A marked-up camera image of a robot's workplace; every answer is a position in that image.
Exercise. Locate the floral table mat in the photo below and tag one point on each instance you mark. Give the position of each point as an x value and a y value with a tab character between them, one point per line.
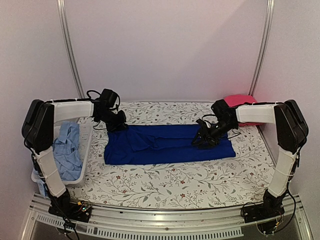
192	185

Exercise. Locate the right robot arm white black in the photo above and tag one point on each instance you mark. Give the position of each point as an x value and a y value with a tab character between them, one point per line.
291	132

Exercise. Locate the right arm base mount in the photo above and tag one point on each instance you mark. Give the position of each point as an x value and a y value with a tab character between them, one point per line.
252	212

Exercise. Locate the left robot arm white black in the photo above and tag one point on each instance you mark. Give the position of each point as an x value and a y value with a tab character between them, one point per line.
38	133

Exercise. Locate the light blue shirt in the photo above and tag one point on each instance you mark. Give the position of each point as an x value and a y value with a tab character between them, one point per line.
66	151

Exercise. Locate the blue printed t-shirt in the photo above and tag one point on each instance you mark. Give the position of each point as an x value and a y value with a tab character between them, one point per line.
161	144

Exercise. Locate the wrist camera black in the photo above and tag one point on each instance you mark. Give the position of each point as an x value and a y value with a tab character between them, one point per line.
220	109
109	98

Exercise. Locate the left aluminium corner post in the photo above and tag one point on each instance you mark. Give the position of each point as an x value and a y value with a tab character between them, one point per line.
61	7

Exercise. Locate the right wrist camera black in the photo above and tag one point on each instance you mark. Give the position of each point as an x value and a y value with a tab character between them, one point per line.
220	109

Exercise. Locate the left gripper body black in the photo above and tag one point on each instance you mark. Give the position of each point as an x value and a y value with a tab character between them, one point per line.
113	121

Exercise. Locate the aluminium front rail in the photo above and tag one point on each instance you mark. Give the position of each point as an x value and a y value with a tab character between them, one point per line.
124	223

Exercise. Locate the right aluminium corner post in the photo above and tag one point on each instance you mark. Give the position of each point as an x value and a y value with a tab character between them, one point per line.
268	20

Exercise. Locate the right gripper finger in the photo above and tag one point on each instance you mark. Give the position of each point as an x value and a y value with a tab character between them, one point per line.
207	144
200	137

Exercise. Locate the white plastic laundry basket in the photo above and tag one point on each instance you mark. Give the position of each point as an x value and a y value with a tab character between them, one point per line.
85	136

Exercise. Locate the folded pink garment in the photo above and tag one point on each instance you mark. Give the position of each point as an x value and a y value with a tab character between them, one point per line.
240	99

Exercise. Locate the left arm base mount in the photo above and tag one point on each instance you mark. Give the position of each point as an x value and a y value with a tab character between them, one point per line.
80	211

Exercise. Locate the aluminium corner post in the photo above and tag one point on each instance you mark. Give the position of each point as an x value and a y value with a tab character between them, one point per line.
268	20
61	7

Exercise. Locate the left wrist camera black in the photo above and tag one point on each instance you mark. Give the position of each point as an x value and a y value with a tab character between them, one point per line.
109	98

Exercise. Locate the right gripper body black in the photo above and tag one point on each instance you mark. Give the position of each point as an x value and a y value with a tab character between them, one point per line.
219	130

